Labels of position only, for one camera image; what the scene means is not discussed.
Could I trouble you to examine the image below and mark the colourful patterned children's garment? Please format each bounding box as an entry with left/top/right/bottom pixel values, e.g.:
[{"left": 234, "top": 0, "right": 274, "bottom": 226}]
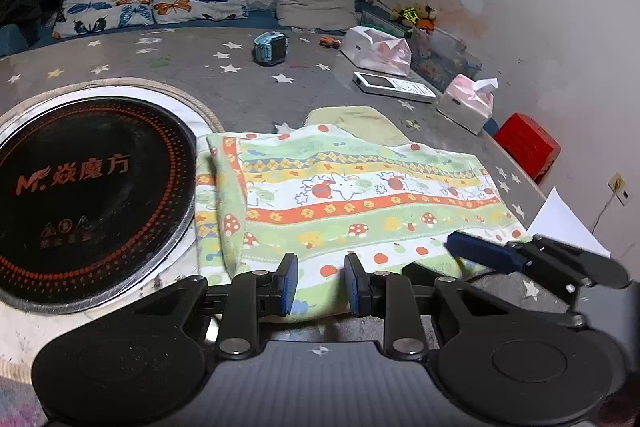
[{"left": 195, "top": 122, "right": 527, "bottom": 322}]

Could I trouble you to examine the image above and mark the white paper sheet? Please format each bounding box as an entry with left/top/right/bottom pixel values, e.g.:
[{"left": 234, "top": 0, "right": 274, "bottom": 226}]
[{"left": 527, "top": 187, "right": 612, "bottom": 258}]

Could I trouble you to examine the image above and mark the grey star-patterned table cover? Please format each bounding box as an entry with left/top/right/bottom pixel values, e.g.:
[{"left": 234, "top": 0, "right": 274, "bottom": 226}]
[{"left": 0, "top": 26, "right": 572, "bottom": 427}]

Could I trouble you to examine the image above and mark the red box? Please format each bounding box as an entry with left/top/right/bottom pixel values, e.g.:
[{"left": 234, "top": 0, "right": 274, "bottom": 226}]
[{"left": 495, "top": 113, "right": 561, "bottom": 184}]

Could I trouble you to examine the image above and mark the pink tissue box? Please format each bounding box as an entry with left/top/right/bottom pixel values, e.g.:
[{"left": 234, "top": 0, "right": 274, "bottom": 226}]
[{"left": 436, "top": 74, "right": 499, "bottom": 134}]

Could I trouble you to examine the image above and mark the round black induction cooktop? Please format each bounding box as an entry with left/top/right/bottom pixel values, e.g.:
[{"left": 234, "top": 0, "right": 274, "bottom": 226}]
[{"left": 1, "top": 77, "right": 220, "bottom": 314}]

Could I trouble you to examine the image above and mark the white remote control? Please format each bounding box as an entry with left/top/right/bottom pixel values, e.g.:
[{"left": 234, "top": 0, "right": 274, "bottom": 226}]
[{"left": 352, "top": 72, "right": 437, "bottom": 103}]

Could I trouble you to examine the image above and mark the white pink plastic bag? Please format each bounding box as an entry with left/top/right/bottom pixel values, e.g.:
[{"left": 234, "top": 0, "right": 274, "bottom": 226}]
[{"left": 340, "top": 26, "right": 411, "bottom": 77}]

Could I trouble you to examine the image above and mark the grey cushion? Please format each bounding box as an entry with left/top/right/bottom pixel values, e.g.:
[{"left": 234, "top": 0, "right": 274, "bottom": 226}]
[{"left": 276, "top": 0, "right": 358, "bottom": 31}]

